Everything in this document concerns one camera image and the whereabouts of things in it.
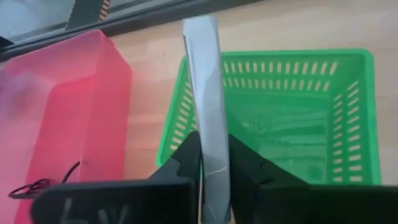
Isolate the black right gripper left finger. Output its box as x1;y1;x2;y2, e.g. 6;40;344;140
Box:
29;130;203;224

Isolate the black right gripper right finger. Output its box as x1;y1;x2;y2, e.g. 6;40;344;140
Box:
228;133;398;224

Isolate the white box with black print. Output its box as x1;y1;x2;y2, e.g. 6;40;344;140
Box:
182;14;233;224

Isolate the pink plastic bin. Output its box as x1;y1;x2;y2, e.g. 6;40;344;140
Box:
0;29;133;224

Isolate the green slotted plastic basket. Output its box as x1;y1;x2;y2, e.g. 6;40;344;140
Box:
155;48;382;187

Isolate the black orange striped floor mat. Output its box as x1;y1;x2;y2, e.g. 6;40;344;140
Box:
67;0;112;30

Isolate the black table frame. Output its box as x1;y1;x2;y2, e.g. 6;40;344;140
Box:
0;0;265;62

